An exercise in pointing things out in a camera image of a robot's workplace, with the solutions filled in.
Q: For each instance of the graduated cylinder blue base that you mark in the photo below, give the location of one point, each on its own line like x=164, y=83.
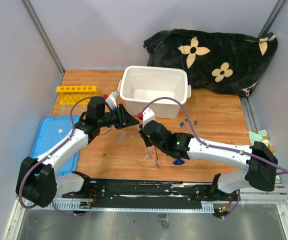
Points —
x=178, y=162

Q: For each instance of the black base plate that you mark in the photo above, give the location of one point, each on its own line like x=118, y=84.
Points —
x=148, y=195

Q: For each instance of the red yellow green spatula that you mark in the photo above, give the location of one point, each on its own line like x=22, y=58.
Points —
x=156, y=153

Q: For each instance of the clear test tube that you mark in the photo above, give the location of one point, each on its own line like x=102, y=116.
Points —
x=121, y=138
x=65, y=110

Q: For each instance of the blue plastic tray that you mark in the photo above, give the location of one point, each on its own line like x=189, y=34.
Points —
x=52, y=130

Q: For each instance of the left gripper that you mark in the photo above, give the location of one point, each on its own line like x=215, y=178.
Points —
x=124, y=119

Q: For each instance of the green printed cloth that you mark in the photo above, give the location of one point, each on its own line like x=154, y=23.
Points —
x=260, y=136

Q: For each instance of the white plastic bin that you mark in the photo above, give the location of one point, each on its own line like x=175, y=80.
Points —
x=143, y=84

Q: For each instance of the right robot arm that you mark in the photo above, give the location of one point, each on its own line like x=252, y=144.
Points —
x=255, y=164

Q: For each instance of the yellow test tube rack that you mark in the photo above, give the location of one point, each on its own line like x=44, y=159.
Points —
x=71, y=94

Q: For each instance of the metal crucible tongs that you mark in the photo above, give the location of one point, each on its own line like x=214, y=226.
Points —
x=150, y=147

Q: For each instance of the black floral blanket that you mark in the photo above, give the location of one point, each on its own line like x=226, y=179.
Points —
x=224, y=63

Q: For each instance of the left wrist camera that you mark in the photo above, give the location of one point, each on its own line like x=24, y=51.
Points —
x=111, y=99

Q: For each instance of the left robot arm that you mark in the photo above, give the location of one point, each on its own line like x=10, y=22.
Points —
x=37, y=181

